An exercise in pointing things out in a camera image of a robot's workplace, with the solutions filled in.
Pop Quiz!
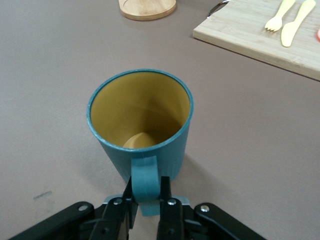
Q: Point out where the yellow plastic fork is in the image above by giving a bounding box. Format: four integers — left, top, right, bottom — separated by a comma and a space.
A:
264, 0, 297, 32

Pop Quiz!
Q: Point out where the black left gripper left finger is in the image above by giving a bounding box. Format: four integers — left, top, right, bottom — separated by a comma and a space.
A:
7, 174, 139, 240

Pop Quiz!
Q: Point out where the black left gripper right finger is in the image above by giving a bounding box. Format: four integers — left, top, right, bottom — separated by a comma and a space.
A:
156, 176, 267, 240

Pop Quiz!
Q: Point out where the wooden mug rack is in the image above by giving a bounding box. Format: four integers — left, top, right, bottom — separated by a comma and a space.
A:
118, 0, 177, 21

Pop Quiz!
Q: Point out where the wooden cutting board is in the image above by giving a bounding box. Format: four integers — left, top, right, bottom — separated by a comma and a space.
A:
192, 0, 320, 82

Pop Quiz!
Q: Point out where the yellow plastic knife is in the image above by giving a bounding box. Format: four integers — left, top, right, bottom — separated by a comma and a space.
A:
281, 0, 317, 48

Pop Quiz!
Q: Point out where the teal cup with yellow inside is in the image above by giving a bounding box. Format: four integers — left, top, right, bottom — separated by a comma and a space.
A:
86, 69, 195, 218

